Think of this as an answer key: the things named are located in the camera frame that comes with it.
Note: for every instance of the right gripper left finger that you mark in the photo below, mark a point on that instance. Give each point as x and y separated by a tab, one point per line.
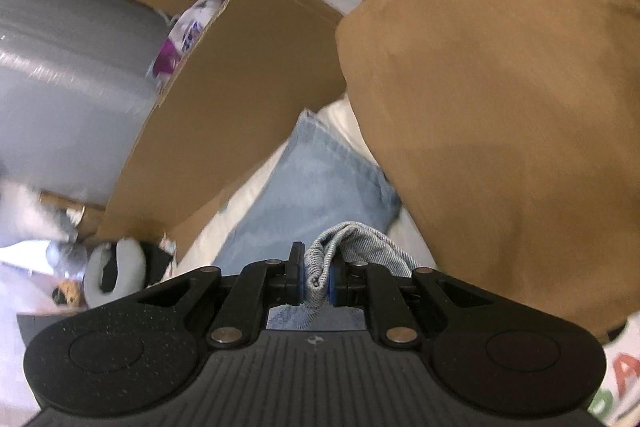
246	299

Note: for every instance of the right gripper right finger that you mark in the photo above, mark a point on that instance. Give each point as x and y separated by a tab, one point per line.
373	289

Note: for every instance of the light blue denim pants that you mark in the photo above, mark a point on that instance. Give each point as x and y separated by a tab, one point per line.
356	241

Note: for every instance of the cream bear print bedsheet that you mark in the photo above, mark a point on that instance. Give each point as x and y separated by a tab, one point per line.
322	175

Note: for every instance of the black cloth under pillow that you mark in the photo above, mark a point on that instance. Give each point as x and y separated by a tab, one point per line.
156	262

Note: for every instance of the grey neck pillow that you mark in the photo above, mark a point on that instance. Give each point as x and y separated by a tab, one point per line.
114	271

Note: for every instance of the teddy bear plush toy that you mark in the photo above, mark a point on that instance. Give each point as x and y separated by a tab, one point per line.
68	293

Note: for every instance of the brown cardboard sheet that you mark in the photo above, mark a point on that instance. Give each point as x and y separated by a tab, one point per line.
231	103

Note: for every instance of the brown suede cushion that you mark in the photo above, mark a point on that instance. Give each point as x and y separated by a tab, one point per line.
510	130

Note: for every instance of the floral printed package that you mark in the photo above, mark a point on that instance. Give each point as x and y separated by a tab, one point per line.
184	33

